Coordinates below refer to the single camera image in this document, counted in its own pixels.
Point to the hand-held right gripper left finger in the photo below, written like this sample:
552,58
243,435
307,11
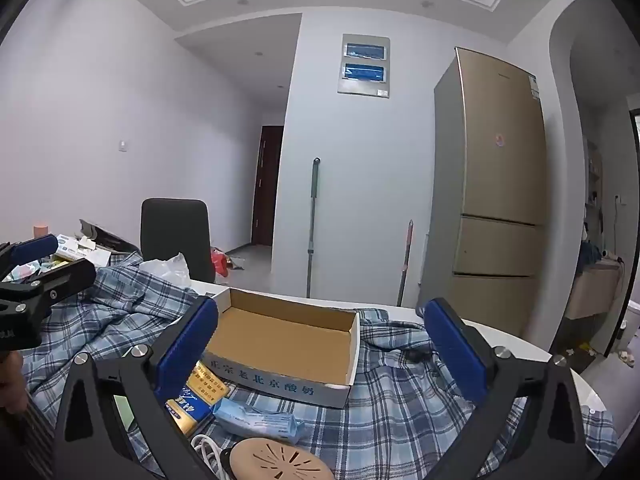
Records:
187,347

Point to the black chair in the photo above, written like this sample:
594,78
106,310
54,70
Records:
175,230

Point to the gold and blue cigarette pack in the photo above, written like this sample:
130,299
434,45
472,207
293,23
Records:
200,402

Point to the dark wooden door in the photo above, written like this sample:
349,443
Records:
265,185

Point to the orange cup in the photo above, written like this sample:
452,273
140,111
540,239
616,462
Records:
40,229

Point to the white plastic bag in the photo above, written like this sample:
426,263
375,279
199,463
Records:
172,267

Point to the black flat box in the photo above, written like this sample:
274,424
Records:
112,237

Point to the gold refrigerator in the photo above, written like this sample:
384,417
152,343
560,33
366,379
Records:
495,185

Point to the white paper box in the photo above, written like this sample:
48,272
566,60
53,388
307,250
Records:
97,256

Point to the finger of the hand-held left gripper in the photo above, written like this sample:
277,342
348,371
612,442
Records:
67,277
35,249

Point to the white and blue medicine box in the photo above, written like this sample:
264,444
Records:
67,246

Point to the blue hanging garment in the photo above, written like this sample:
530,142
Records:
589,256

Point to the blue plaid shirt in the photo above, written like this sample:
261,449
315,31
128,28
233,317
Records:
400,410

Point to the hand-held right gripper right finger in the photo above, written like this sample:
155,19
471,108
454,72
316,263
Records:
457,352

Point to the red bag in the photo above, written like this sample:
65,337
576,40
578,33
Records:
218,261

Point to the cardboard box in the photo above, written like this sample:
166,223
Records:
280,330

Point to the person's left hand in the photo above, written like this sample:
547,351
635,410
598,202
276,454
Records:
12,385

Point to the blue plastic packet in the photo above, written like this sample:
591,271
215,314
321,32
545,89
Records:
255,417

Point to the beige round slotted disc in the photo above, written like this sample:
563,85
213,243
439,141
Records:
280,462

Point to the grey striped cloth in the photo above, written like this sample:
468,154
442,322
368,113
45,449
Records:
32,435

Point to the wall electrical panel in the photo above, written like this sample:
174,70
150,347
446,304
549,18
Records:
363,67

